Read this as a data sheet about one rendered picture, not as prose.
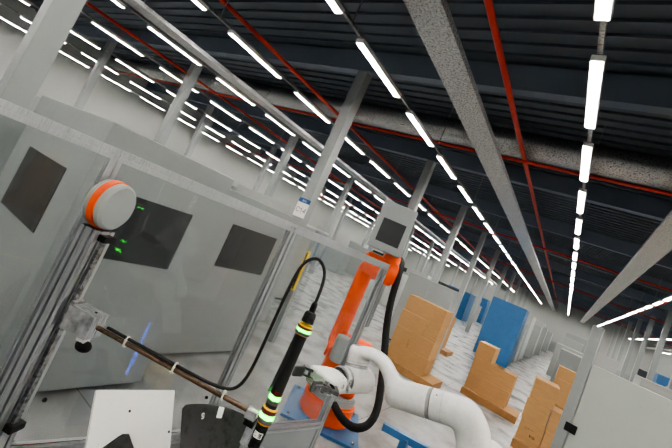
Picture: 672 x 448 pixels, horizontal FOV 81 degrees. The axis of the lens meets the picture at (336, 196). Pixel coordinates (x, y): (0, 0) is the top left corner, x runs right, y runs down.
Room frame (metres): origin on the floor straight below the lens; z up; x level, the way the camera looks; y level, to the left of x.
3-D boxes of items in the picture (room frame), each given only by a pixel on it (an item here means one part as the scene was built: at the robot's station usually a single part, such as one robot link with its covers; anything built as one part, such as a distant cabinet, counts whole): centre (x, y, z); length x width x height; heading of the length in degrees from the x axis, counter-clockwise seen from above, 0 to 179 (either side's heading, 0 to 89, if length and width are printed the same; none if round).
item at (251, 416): (1.13, -0.06, 1.49); 0.09 x 0.07 x 0.10; 80
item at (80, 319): (1.24, 0.55, 1.54); 0.10 x 0.07 x 0.08; 80
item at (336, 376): (1.28, -0.21, 1.65); 0.11 x 0.10 x 0.07; 135
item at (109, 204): (1.26, 0.64, 1.88); 0.17 x 0.15 x 0.16; 135
